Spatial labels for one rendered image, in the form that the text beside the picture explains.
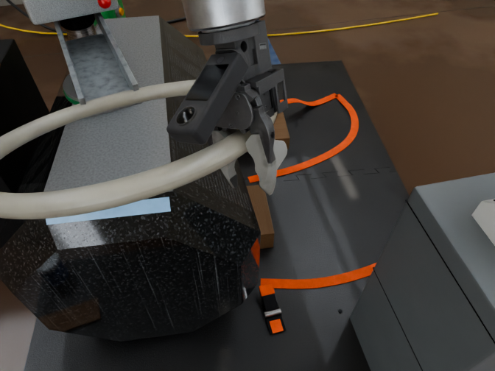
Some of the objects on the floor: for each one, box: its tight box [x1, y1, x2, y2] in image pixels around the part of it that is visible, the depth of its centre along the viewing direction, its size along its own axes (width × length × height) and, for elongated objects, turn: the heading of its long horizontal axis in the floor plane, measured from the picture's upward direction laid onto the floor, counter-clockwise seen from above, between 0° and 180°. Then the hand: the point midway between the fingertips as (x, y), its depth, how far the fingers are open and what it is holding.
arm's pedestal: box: [338, 172, 495, 371], centre depth 122 cm, size 50×50×85 cm
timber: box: [247, 185, 275, 249], centre depth 190 cm, size 30×12×12 cm, turn 8°
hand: (247, 185), depth 53 cm, fingers closed on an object, 5 cm apart
